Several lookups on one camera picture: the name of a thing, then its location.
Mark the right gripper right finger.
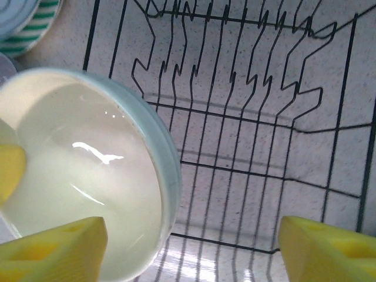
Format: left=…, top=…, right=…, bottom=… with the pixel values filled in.
left=277, top=216, right=376, bottom=282

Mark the green striped plate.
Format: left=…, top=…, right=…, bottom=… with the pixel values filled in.
left=0, top=0, right=62, bottom=58

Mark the white bowl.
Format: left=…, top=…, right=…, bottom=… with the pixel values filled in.
left=0, top=66, right=182, bottom=282

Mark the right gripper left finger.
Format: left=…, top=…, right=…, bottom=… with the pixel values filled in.
left=0, top=216, right=107, bottom=282

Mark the purple bowl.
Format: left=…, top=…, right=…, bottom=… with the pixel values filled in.
left=0, top=52, right=18, bottom=82

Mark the black wire dish rack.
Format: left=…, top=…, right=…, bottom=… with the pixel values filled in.
left=83, top=0, right=376, bottom=282

